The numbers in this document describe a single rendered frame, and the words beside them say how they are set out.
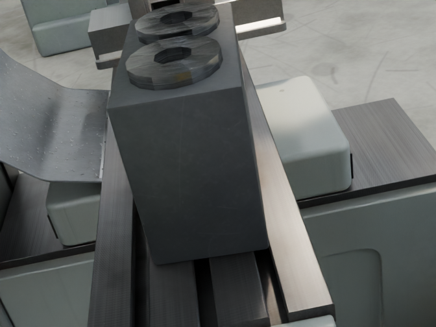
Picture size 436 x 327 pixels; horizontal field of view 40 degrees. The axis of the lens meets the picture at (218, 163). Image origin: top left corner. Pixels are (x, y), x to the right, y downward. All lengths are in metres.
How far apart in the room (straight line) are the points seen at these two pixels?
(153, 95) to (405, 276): 0.74
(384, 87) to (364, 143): 1.76
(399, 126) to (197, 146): 0.69
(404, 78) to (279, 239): 2.37
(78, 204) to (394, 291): 0.59
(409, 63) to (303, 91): 1.99
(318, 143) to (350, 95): 1.88
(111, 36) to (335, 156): 0.44
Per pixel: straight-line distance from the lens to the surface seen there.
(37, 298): 1.10
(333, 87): 2.93
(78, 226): 1.00
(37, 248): 1.06
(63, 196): 0.99
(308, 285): 0.58
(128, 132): 0.54
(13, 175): 1.27
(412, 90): 2.86
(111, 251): 0.67
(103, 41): 1.11
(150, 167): 0.56
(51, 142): 1.02
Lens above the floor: 1.35
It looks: 33 degrees down
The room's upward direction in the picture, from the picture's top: 12 degrees counter-clockwise
